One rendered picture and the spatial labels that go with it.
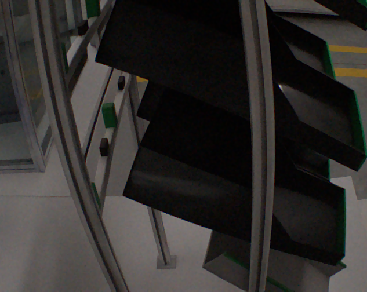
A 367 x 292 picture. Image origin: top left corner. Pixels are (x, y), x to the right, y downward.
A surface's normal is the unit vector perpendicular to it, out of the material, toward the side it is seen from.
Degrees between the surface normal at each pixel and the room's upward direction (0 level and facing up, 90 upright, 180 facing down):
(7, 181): 0
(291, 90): 25
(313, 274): 45
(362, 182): 0
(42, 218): 0
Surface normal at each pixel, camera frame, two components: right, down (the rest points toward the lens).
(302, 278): 0.61, -0.54
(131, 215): -0.11, -0.80
